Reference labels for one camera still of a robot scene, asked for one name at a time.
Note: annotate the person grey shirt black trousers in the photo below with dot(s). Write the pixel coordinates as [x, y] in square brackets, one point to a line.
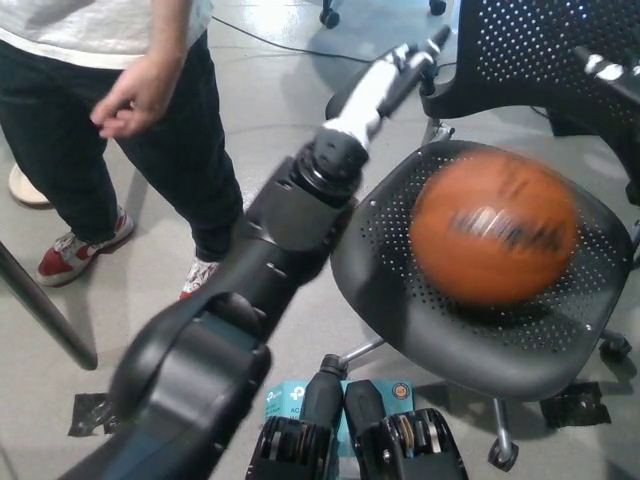
[165, 155]

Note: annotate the black slanted pole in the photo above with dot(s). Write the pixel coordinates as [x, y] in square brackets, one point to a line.
[45, 310]

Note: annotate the black tape patch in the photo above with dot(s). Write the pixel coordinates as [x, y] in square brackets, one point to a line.
[575, 405]
[90, 415]

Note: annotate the black perforated chair seat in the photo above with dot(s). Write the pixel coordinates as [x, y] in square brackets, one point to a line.
[395, 310]

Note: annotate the person right red grey sneaker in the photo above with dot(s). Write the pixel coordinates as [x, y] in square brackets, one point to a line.
[70, 255]

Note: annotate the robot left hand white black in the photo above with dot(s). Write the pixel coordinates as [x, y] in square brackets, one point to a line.
[365, 100]

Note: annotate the white round disc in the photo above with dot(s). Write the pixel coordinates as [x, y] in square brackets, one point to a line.
[22, 190]

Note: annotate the person left red white sneaker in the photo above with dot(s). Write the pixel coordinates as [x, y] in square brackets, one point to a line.
[197, 277]

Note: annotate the black office chair caster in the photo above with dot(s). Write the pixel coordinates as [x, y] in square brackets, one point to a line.
[330, 17]

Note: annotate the black perforated chair backrest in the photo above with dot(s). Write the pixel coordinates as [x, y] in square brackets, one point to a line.
[520, 55]

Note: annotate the orange Wilson basketball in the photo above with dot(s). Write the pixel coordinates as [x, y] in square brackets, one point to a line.
[495, 230]

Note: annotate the robot body right black block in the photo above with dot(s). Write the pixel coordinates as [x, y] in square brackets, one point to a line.
[400, 450]

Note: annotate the person left hand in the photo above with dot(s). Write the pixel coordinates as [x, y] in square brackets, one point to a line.
[135, 100]

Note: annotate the teal cardboard box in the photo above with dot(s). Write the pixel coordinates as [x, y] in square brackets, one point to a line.
[287, 400]

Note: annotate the black mesh office chair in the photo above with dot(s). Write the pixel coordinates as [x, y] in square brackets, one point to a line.
[502, 435]

